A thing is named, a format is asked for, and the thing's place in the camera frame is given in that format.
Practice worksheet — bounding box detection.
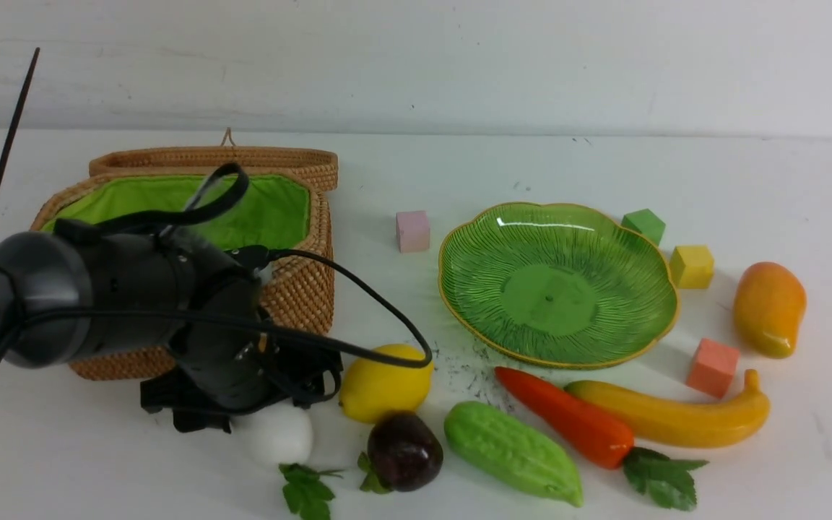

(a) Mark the green toy bitter gourd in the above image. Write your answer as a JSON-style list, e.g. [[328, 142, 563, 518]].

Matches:
[[443, 401, 584, 508]]

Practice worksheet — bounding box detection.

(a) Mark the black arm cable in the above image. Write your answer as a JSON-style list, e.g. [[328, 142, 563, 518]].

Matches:
[[0, 163, 433, 520]]

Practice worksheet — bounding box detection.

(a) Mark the yellow toy banana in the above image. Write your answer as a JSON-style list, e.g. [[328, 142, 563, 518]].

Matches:
[[564, 369, 771, 450]]

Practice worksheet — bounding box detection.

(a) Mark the yellow toy lemon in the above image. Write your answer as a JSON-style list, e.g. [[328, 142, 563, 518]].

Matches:
[[338, 358, 435, 424]]

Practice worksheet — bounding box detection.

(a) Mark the orange yellow toy mango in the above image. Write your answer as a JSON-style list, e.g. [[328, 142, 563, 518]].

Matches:
[[731, 262, 807, 359]]

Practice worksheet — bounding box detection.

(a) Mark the woven wicker basket green lining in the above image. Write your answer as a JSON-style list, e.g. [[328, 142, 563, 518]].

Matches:
[[30, 129, 339, 381]]

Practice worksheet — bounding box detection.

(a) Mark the dark purple toy mangosteen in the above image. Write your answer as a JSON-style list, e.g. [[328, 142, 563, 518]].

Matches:
[[357, 411, 443, 494]]

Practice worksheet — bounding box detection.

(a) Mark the green leaf-shaped glass plate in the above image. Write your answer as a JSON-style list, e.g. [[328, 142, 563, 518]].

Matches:
[[437, 201, 681, 370]]

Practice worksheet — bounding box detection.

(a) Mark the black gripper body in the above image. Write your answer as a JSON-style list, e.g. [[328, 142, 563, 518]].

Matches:
[[141, 279, 343, 433]]

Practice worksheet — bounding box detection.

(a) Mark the pink cube block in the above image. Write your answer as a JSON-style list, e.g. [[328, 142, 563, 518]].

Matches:
[[396, 210, 430, 254]]

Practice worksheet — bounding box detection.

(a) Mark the orange toy carrot with leaves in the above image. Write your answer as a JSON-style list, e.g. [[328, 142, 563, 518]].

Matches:
[[494, 366, 707, 511]]

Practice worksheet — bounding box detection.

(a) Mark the green cube block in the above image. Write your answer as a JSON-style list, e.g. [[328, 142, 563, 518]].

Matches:
[[621, 208, 667, 246]]

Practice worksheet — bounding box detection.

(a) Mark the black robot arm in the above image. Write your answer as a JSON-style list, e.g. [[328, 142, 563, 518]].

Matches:
[[0, 221, 343, 433]]

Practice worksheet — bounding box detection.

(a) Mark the yellow cube block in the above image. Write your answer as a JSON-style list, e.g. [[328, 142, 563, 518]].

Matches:
[[668, 246, 714, 290]]

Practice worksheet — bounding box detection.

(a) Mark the white toy radish with leaves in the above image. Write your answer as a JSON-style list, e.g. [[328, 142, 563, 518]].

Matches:
[[233, 402, 343, 519]]

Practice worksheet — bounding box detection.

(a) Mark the orange cube block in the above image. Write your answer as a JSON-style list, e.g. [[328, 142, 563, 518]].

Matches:
[[685, 338, 740, 399]]

